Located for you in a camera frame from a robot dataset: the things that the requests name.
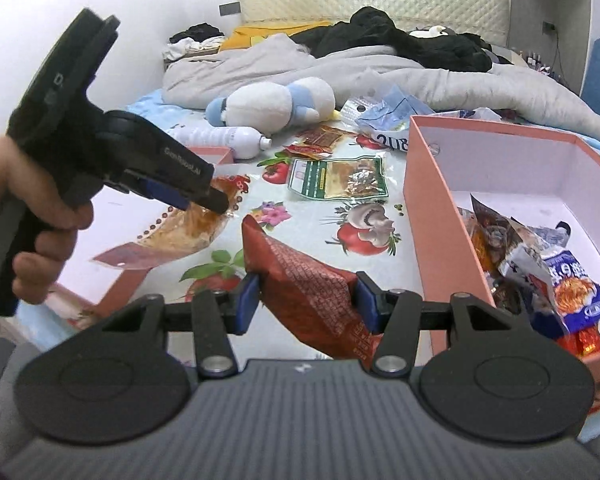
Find clear red header snack bag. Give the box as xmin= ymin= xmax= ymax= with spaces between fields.
xmin=92 ymin=174 xmax=251 ymax=271

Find dark red snack pouch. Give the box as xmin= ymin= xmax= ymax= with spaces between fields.
xmin=242 ymin=216 xmax=381 ymax=370

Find blue white snack bag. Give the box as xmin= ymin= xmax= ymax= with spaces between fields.
xmin=507 ymin=219 xmax=600 ymax=340

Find brown grey snack packet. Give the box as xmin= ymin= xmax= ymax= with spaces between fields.
xmin=471 ymin=195 xmax=533 ymax=282

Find person's left hand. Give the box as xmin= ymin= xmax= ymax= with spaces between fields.
xmin=0 ymin=136 xmax=94 ymax=315

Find pink box lid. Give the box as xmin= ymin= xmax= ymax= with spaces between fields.
xmin=45 ymin=177 xmax=238 ymax=325

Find white lotion bottle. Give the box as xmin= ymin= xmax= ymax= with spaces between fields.
xmin=166 ymin=125 xmax=272 ymax=160

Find grey blanket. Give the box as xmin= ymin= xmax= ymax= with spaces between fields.
xmin=162 ymin=34 xmax=600 ymax=141

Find green clear snack packet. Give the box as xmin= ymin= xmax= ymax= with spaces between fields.
xmin=287 ymin=155 xmax=389 ymax=200

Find white blue plush toy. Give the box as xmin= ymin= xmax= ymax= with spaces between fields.
xmin=204 ymin=77 xmax=336 ymax=136

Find small red sauce sachets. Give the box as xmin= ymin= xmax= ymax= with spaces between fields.
xmin=284 ymin=126 xmax=352 ymax=160

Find yellow cloth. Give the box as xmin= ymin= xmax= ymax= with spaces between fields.
xmin=219 ymin=21 xmax=332 ymax=52

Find light blue numbered plastic bag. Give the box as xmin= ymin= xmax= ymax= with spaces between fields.
xmin=340 ymin=84 xmax=434 ymax=152

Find deep pink cardboard box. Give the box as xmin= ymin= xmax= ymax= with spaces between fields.
xmin=403 ymin=116 xmax=600 ymax=410

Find red foil snack packet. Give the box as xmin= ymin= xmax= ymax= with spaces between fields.
xmin=556 ymin=325 xmax=600 ymax=358

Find black clothing pile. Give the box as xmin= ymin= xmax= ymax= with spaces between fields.
xmin=291 ymin=6 xmax=492 ymax=73

